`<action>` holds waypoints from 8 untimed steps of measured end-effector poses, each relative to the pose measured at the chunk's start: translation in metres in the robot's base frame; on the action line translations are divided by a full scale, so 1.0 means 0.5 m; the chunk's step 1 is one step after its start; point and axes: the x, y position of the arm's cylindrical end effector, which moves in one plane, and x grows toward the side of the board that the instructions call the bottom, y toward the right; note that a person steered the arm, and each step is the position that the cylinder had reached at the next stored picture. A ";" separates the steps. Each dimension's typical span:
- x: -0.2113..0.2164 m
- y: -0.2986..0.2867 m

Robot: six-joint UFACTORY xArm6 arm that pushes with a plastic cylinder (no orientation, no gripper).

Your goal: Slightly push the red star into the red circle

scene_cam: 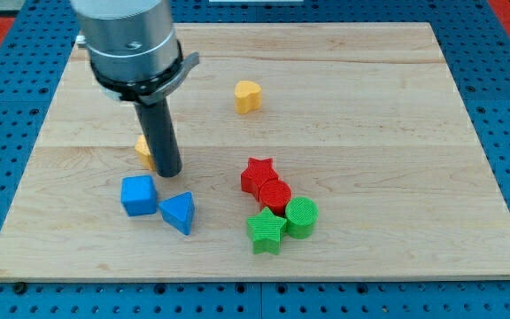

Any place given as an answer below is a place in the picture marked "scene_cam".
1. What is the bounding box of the yellow block behind rod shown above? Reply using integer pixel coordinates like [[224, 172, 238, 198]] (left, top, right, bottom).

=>
[[135, 135, 156, 171]]

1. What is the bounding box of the green star block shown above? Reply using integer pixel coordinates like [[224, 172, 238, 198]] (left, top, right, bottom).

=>
[[246, 206, 287, 255]]

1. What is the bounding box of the yellow heart block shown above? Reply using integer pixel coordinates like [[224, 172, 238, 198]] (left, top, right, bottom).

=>
[[234, 80, 262, 114]]

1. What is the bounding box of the red cylinder block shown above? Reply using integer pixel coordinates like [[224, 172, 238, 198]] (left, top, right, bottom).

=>
[[259, 180, 292, 216]]

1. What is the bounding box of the red star block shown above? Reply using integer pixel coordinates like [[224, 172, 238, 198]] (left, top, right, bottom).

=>
[[240, 158, 279, 201]]

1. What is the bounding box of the green cylinder block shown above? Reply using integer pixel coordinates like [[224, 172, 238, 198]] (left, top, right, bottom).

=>
[[285, 197, 319, 239]]

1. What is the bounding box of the wooden board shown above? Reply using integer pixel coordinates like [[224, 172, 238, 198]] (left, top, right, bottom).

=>
[[0, 22, 510, 283]]

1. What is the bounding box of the blue cube block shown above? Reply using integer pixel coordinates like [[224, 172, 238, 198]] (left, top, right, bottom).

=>
[[120, 175, 157, 217]]

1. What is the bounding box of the black clamp ring mount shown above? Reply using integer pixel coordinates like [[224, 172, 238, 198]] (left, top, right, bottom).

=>
[[81, 35, 200, 105]]

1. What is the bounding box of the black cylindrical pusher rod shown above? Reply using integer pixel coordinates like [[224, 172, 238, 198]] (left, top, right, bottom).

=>
[[135, 99, 182, 178]]

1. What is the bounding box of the blue triangle block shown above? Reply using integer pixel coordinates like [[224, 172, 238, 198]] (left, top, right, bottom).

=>
[[158, 191, 195, 236]]

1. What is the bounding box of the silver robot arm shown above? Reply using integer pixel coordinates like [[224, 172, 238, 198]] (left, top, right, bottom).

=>
[[71, 0, 199, 177]]

